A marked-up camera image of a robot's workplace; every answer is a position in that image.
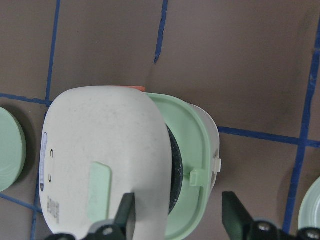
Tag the white rice cooker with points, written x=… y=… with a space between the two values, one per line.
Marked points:
x=102 y=142

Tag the green plate near left arm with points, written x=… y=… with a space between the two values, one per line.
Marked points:
x=13 y=149

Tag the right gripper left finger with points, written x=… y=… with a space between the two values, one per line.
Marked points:
x=125 y=217

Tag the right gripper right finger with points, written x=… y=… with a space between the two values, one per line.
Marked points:
x=235 y=218

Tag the green plate near right arm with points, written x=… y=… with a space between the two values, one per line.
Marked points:
x=309 y=212

